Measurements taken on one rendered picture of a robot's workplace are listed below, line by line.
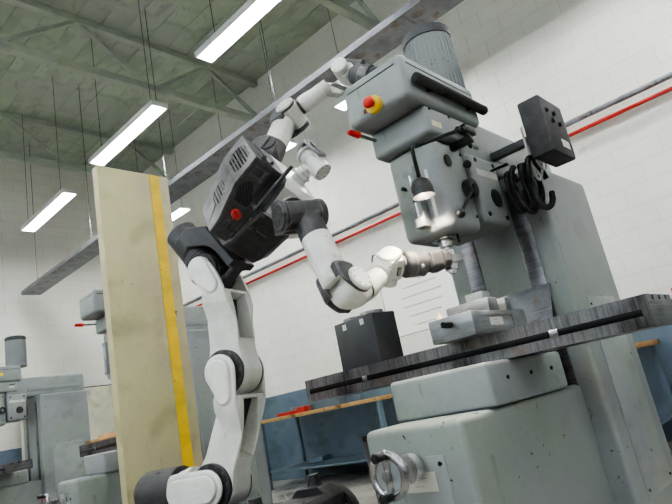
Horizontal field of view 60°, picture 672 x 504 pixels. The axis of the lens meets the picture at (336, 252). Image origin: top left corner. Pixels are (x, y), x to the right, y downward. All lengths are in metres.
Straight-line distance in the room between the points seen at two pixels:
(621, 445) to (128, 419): 2.10
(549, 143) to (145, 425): 2.20
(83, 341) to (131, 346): 8.02
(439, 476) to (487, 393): 0.26
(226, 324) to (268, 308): 7.12
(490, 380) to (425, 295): 5.48
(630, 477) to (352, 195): 6.25
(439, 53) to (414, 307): 5.08
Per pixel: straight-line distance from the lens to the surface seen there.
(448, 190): 1.91
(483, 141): 2.28
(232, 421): 1.88
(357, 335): 2.17
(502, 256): 2.29
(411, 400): 1.77
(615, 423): 2.19
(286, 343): 8.73
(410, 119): 1.99
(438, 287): 6.98
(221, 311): 1.91
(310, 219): 1.68
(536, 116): 2.13
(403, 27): 4.88
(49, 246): 11.34
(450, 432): 1.51
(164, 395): 3.12
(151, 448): 3.06
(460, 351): 1.82
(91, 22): 8.62
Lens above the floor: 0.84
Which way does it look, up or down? 15 degrees up
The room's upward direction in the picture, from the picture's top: 11 degrees counter-clockwise
